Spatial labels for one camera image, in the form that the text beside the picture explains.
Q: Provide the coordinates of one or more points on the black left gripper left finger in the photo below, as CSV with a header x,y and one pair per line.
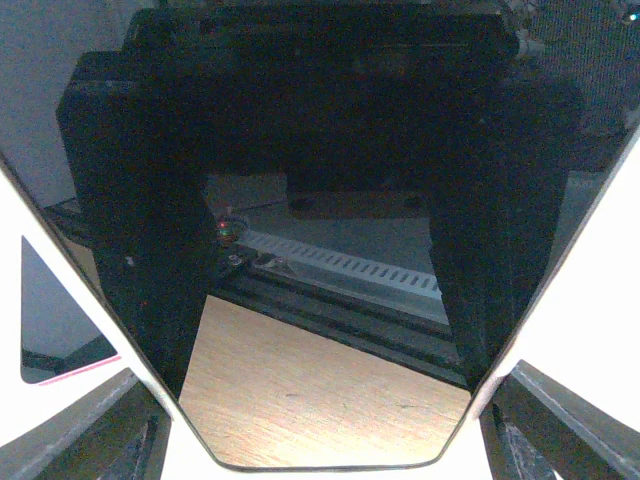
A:
x,y
116,431

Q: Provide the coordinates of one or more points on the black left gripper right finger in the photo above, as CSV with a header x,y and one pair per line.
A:
x,y
535,428

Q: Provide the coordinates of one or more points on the phone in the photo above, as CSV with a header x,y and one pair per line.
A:
x,y
323,234

